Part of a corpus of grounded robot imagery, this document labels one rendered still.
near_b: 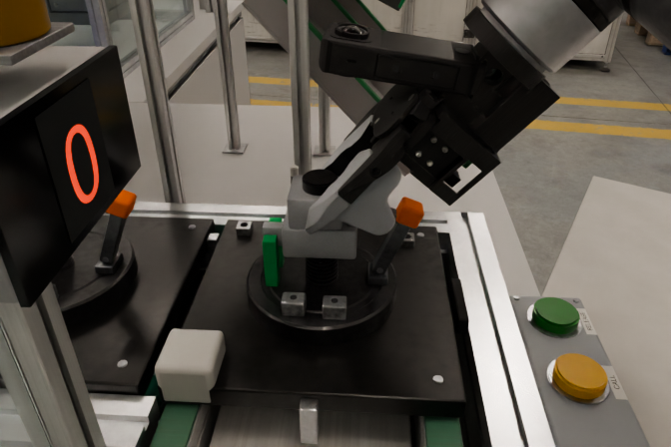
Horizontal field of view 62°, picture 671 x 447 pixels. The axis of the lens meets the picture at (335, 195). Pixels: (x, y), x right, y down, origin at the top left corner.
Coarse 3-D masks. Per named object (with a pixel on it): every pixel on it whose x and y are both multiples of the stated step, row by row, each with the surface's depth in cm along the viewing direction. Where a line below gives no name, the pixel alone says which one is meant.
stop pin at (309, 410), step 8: (304, 400) 43; (312, 400) 43; (304, 408) 42; (312, 408) 42; (304, 416) 42; (312, 416) 42; (304, 424) 43; (312, 424) 43; (304, 432) 43; (312, 432) 43; (304, 440) 44; (312, 440) 44
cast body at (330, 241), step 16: (304, 176) 47; (320, 176) 47; (336, 176) 47; (304, 192) 46; (320, 192) 46; (288, 208) 46; (304, 208) 46; (272, 224) 49; (288, 224) 48; (304, 224) 47; (336, 224) 46; (288, 240) 48; (304, 240) 47; (320, 240) 47; (336, 240) 47; (352, 240) 47; (288, 256) 48; (304, 256) 48; (320, 256) 48; (336, 256) 48; (352, 256) 48
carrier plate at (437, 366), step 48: (240, 240) 60; (432, 240) 60; (240, 288) 53; (432, 288) 53; (240, 336) 48; (384, 336) 48; (432, 336) 48; (240, 384) 44; (288, 384) 44; (336, 384) 44; (384, 384) 44; (432, 384) 44
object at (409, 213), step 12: (408, 204) 47; (420, 204) 48; (396, 216) 48; (408, 216) 47; (420, 216) 47; (396, 228) 48; (408, 228) 48; (384, 240) 50; (396, 240) 49; (384, 252) 49; (372, 264) 51; (384, 264) 50
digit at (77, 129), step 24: (72, 96) 24; (48, 120) 23; (72, 120) 24; (96, 120) 27; (48, 144) 23; (72, 144) 24; (96, 144) 27; (72, 168) 25; (96, 168) 27; (72, 192) 25; (96, 192) 27; (72, 216) 25; (72, 240) 25
